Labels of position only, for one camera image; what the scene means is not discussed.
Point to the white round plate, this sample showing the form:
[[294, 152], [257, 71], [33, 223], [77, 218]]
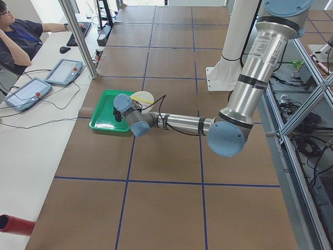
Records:
[[146, 100]]

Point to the red cylinder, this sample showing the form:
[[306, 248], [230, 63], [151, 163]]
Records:
[[15, 225]]

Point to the seated person in blue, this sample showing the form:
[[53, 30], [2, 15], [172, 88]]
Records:
[[21, 39]]

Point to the black computer mouse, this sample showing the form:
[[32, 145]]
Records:
[[64, 49]]

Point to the black computer box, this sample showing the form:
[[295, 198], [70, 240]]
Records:
[[103, 35]]

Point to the green plastic tray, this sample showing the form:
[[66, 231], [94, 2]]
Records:
[[103, 120]]

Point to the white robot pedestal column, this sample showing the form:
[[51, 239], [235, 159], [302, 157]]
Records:
[[223, 76]]

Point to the near teach pendant tablet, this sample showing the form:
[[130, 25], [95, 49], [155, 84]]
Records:
[[28, 95]]

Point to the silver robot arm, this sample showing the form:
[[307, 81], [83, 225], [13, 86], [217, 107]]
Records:
[[256, 37]]

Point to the far teach pendant tablet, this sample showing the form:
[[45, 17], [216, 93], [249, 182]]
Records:
[[65, 71]]

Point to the black monitor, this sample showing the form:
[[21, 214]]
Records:
[[107, 13]]

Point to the teach pendant tablet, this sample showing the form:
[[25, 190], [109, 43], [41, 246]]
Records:
[[28, 95], [65, 71]]

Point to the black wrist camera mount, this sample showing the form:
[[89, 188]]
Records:
[[117, 115]]

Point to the aluminium frame post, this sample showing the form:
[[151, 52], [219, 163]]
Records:
[[76, 30]]

